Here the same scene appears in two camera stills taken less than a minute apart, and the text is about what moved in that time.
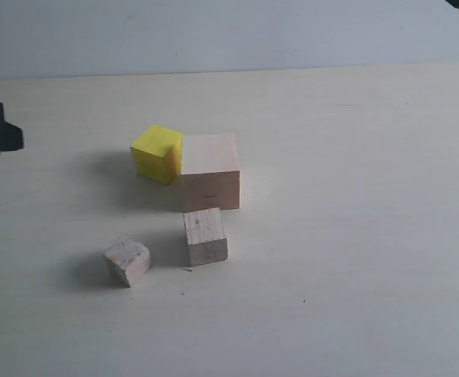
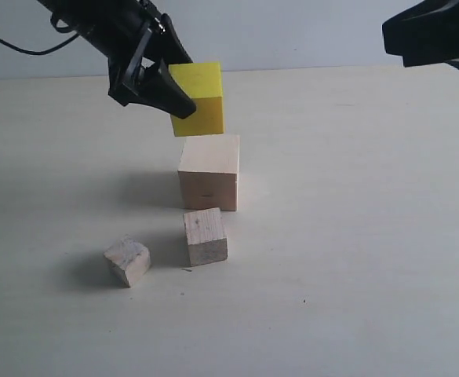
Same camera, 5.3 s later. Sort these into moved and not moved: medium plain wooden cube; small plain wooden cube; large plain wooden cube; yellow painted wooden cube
Moved: yellow painted wooden cube
Not moved: large plain wooden cube; small plain wooden cube; medium plain wooden cube
